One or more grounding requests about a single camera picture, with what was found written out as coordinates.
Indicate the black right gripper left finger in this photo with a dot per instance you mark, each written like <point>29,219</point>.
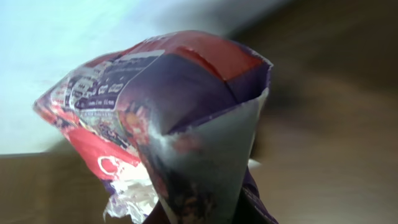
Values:
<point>157,216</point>

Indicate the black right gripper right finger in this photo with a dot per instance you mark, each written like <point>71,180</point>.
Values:
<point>250,209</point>

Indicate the red purple snack pack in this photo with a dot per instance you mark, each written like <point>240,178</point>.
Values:
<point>171,120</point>

